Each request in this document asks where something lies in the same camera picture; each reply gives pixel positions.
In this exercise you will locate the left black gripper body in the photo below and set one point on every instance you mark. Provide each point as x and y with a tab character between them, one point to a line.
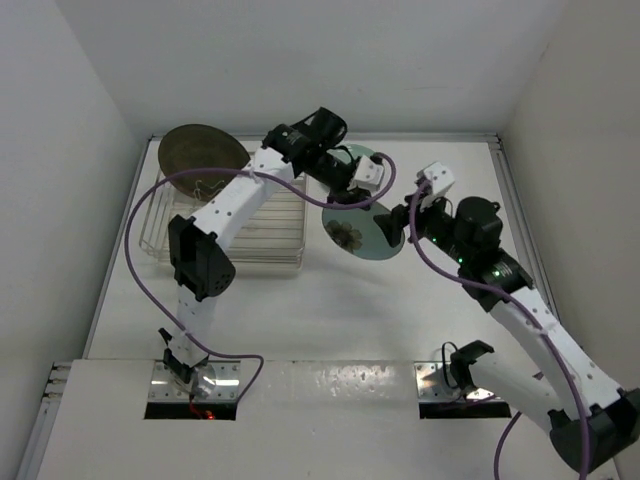
328	171

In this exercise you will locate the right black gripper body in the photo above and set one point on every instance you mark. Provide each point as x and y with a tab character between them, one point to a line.
433	223

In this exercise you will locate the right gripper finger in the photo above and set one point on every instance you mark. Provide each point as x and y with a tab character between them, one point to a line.
395	218
394	236

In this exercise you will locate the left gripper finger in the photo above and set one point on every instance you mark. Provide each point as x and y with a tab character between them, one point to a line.
343	154
356	198

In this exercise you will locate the green floral plate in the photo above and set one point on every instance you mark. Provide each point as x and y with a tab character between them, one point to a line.
356	232
360	150

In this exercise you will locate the brown plate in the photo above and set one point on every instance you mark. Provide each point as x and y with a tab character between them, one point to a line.
196	146

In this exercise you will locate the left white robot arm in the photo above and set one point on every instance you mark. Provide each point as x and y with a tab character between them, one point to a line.
198	244

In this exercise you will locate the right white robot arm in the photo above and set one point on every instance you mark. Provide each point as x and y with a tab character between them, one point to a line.
588	415

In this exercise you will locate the white front cover board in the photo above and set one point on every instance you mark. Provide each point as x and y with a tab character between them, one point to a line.
299	420

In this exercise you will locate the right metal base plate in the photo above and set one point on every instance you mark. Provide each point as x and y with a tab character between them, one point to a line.
435	384

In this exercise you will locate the metal base plate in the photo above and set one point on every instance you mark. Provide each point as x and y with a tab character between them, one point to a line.
213	383
435	384

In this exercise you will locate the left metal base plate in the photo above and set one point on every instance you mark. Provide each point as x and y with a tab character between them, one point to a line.
213	383

